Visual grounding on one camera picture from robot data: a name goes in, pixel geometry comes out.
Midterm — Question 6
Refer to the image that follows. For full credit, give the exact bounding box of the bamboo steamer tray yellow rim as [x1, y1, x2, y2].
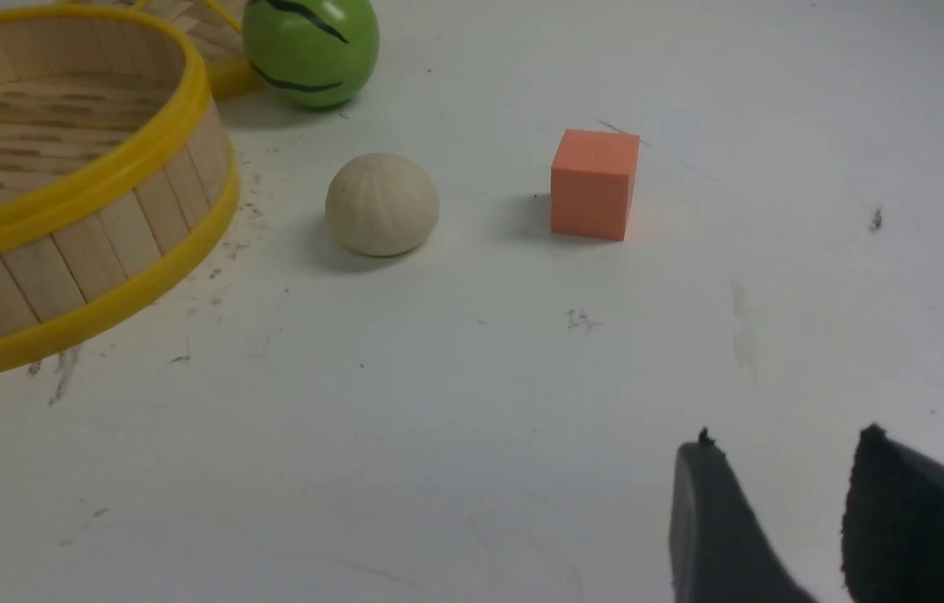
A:
[0, 4, 240, 373]

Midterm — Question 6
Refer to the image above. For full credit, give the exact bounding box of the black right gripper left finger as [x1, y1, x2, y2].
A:
[669, 428, 815, 602]

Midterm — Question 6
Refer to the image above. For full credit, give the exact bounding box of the woven bamboo steamer lid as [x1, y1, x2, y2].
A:
[80, 0, 262, 101]

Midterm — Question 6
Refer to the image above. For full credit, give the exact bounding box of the green toy watermelon ball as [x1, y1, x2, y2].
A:
[242, 1, 380, 108]

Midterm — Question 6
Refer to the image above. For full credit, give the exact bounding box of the white toy bun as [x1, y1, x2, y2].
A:
[325, 152, 441, 257]

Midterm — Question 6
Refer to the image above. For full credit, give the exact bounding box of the orange foam cube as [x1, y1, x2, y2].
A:
[549, 129, 641, 241]

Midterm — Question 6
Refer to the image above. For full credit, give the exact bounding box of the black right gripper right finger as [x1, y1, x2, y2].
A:
[842, 424, 944, 602]

